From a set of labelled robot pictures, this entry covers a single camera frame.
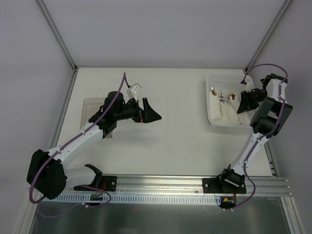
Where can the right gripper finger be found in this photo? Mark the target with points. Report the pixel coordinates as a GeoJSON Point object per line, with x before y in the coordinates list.
{"type": "Point", "coordinates": [244, 96]}
{"type": "Point", "coordinates": [250, 104]}

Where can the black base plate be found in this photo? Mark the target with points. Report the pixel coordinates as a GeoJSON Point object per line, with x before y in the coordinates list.
{"type": "Point", "coordinates": [214, 186]}
{"type": "Point", "coordinates": [104, 182]}

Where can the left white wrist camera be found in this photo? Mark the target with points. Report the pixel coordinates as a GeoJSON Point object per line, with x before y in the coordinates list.
{"type": "Point", "coordinates": [133, 90]}

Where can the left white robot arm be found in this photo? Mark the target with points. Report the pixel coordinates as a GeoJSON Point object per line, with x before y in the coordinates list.
{"type": "Point", "coordinates": [48, 171]}

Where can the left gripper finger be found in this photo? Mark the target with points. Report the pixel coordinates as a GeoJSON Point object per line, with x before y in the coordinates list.
{"type": "Point", "coordinates": [148, 110]}
{"type": "Point", "coordinates": [151, 116]}

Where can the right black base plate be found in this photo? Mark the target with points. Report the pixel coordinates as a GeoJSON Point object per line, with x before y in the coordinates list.
{"type": "Point", "coordinates": [214, 186]}

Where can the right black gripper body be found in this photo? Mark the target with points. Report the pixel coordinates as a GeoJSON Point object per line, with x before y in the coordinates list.
{"type": "Point", "coordinates": [250, 98]}

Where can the gold spoon green handle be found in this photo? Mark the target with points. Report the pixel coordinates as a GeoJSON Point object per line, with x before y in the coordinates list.
{"type": "Point", "coordinates": [232, 96]}

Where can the white plastic basket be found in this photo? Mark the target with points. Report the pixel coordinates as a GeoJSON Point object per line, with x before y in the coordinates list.
{"type": "Point", "coordinates": [228, 84]}

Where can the smoky transparent plastic box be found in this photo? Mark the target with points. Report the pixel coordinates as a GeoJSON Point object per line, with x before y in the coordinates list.
{"type": "Point", "coordinates": [91, 111]}

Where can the white slotted cable duct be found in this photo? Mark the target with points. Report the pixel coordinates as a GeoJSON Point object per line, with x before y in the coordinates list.
{"type": "Point", "coordinates": [139, 199]}

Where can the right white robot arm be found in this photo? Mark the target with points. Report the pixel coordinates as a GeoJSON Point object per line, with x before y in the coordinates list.
{"type": "Point", "coordinates": [271, 113]}

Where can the aluminium mounting rail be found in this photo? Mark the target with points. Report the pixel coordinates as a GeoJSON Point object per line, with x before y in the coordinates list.
{"type": "Point", "coordinates": [192, 185]}

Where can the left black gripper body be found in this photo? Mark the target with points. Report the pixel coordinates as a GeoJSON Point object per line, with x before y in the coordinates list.
{"type": "Point", "coordinates": [144, 110]}

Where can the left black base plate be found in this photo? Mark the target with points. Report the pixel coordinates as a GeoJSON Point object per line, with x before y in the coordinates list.
{"type": "Point", "coordinates": [104, 182]}

